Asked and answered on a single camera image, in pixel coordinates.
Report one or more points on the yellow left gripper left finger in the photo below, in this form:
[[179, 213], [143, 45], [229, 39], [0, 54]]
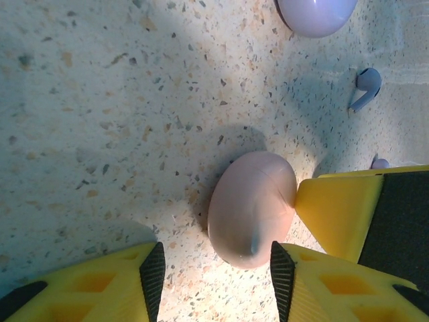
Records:
[[83, 292]]

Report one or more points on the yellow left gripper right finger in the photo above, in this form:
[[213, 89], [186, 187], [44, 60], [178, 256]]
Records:
[[335, 295]]

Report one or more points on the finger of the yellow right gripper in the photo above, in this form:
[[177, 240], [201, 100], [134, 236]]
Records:
[[338, 208]]

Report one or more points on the pink earbud charging case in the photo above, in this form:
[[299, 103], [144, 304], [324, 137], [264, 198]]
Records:
[[248, 208]]

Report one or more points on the purple earbud charging case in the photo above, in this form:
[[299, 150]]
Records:
[[315, 16]]

